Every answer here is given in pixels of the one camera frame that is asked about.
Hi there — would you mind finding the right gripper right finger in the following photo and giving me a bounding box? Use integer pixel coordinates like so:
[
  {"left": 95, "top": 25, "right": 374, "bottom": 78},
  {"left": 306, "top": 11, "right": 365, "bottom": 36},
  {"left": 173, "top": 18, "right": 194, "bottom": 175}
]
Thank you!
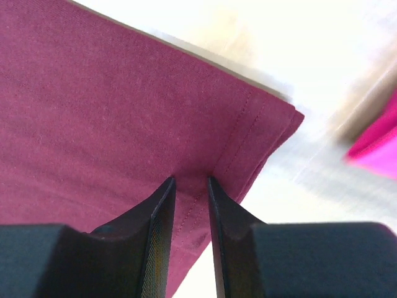
[{"left": 208, "top": 178, "right": 396, "bottom": 297}]

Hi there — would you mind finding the folded pink t shirt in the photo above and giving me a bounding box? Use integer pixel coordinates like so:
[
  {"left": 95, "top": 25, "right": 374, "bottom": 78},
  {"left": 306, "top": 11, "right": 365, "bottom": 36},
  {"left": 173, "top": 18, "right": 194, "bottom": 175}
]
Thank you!
[{"left": 345, "top": 93, "right": 396, "bottom": 179}]

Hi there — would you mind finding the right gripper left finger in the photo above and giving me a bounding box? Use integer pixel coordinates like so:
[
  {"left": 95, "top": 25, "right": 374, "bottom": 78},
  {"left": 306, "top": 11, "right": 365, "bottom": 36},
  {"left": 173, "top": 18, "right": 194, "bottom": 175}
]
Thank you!
[{"left": 1, "top": 178, "right": 176, "bottom": 297}]

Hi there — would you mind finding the maroon t shirt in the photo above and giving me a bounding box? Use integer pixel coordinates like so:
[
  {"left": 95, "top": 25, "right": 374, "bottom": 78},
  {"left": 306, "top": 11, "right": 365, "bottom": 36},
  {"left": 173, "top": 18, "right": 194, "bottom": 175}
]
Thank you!
[{"left": 1, "top": 1, "right": 304, "bottom": 297}]

